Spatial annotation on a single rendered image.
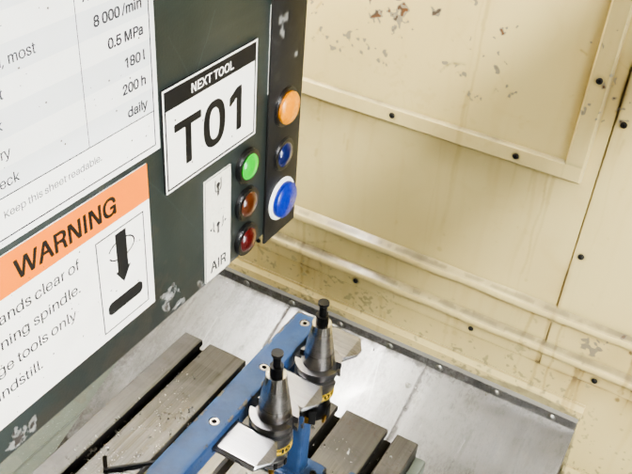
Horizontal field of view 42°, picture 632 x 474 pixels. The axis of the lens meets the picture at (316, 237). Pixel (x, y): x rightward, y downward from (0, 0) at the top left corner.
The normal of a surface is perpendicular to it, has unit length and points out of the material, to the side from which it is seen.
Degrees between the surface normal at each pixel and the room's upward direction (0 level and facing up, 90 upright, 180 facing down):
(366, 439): 0
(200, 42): 90
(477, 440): 24
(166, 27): 90
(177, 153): 90
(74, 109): 90
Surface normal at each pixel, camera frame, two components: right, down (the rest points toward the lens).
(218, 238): 0.86, 0.34
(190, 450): 0.07, -0.80
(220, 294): -0.14, -0.54
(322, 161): -0.50, 0.48
